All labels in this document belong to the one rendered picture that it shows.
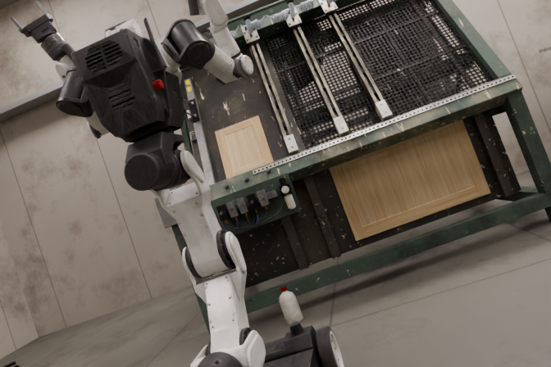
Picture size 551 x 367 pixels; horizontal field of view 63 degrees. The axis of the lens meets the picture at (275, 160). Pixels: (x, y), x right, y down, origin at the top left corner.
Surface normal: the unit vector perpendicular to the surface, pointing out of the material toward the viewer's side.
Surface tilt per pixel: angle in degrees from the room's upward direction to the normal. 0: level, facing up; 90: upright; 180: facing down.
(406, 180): 90
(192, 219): 100
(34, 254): 90
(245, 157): 59
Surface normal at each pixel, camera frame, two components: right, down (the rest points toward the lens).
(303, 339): -0.36, -0.66
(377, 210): -0.07, -0.04
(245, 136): -0.23, -0.50
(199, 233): -0.11, 0.17
